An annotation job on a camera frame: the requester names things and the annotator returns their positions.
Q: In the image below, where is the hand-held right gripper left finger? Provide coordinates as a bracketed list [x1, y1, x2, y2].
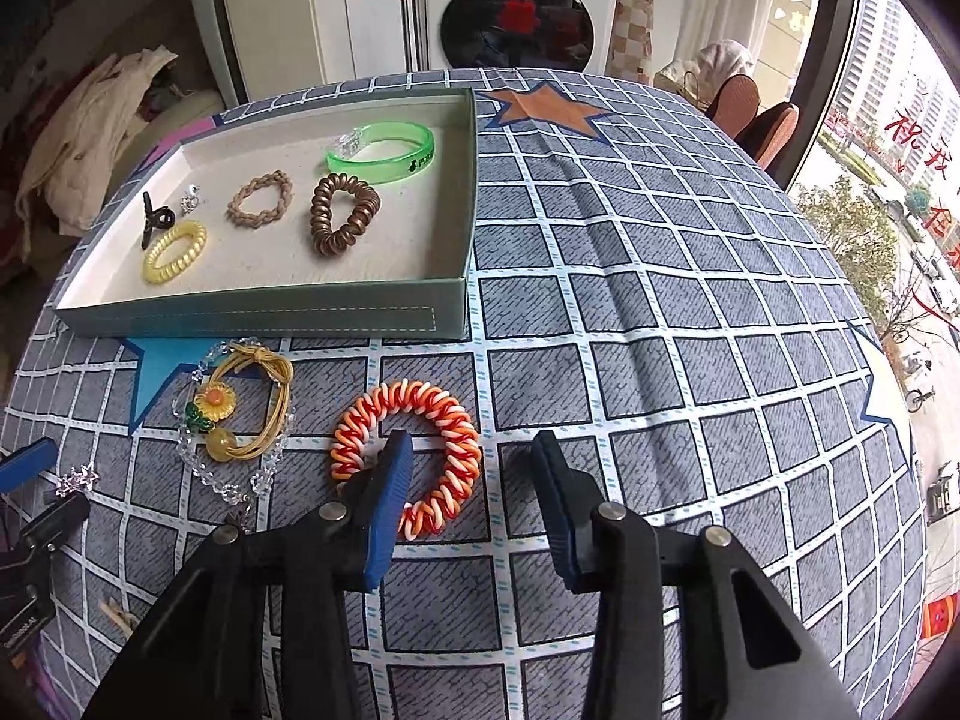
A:
[79, 429, 416, 720]

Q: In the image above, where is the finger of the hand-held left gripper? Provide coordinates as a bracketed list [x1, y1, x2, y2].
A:
[15, 495, 91, 565]
[0, 436, 59, 500]

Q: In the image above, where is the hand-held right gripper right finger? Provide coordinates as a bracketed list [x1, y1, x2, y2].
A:
[529, 429, 863, 720]

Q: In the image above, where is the silver star pendant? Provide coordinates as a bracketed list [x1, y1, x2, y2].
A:
[54, 463, 98, 497]

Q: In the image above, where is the orange white spiral hair tie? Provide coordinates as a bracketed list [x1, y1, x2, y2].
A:
[328, 379, 483, 541]

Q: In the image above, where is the yellow spiral hair tie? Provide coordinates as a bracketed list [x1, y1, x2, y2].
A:
[142, 219, 209, 286]

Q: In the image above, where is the teal tray with white lining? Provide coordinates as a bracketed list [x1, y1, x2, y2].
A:
[54, 86, 479, 340]

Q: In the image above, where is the black hair claw clip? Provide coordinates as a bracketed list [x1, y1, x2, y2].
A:
[137, 191, 177, 250]

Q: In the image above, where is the brown spiral hair tie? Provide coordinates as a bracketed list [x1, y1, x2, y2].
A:
[310, 172, 382, 257]

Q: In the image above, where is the brown braided hair tie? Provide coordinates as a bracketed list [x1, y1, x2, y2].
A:
[227, 169, 293, 227]

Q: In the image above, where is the green plastic bangle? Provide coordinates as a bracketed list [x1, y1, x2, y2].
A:
[325, 122, 436, 175]

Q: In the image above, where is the small wooden clip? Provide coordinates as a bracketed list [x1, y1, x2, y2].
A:
[97, 596, 140, 631]

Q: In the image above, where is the grey grid star tablecloth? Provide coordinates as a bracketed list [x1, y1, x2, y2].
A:
[0, 66, 927, 720]

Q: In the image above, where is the beige clothes pile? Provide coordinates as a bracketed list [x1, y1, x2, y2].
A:
[15, 49, 181, 237]

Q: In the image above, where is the light green armchair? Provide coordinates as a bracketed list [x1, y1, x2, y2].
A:
[97, 82, 230, 188]

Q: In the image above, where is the brown chair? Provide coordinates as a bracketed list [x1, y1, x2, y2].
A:
[739, 101, 802, 170]
[705, 73, 762, 137]

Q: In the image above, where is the beige cloth on chair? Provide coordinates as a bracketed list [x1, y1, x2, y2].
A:
[654, 39, 755, 110]

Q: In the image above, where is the checkered panel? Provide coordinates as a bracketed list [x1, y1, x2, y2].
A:
[609, 0, 657, 83]

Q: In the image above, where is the white cabinet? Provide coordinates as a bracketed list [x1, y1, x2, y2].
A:
[184, 0, 428, 106]

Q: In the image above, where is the yellow cord flower hair tie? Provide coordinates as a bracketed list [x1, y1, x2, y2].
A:
[184, 341, 297, 462]

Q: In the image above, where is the red hooked mop handle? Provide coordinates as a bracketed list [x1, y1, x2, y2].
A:
[367, 0, 421, 74]

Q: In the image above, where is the dark window frame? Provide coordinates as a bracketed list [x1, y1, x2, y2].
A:
[780, 0, 863, 192]

